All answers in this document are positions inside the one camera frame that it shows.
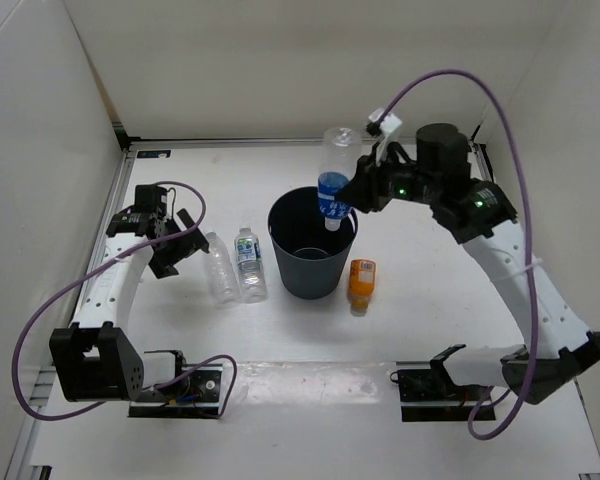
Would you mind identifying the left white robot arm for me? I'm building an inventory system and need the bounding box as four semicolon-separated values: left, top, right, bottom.
49;182;209;402

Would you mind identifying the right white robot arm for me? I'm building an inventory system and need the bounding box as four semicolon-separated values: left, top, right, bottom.
336;122;600;405

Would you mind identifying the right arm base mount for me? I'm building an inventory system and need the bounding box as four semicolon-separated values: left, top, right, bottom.
389;363;485;423

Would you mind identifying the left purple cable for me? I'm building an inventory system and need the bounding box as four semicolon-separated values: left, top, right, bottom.
15;180;239;419

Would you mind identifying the left aluminium frame rail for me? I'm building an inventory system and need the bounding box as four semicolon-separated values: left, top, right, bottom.
5;147;130;479

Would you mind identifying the right aluminium frame rail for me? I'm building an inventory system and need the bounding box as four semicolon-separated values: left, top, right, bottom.
472;142;496;182

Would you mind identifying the aluminium frame rail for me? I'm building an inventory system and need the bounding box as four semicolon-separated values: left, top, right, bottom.
472;142;496;182
5;147;130;479

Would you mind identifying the orange plastic bottle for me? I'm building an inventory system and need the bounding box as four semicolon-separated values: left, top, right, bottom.
347;259;377;314

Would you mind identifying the clear bottle blue label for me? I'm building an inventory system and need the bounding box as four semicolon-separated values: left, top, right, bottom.
315;125;365;233

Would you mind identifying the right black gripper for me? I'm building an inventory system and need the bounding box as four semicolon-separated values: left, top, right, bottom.
336;142;441;214

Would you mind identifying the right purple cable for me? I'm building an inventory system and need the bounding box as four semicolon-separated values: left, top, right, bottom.
383;68;539;441

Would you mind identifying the purple cable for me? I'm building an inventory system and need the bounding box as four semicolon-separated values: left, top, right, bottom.
383;68;539;441
15;180;239;419

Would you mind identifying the clear unlabelled plastic bottle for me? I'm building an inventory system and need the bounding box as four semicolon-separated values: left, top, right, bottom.
204;230;240;305

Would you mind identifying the left blue table sticker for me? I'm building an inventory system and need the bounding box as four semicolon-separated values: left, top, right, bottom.
136;150;171;159

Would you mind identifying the clear bottle green label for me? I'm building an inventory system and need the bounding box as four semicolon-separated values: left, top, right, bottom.
234;225;267;303

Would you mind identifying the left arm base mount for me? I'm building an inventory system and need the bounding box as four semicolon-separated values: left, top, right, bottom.
127;363;224;419

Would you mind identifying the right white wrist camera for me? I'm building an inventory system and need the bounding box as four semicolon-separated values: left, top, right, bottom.
366;108;403;166

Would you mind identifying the dark grey plastic bin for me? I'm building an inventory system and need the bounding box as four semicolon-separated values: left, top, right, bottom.
267;186;359;300

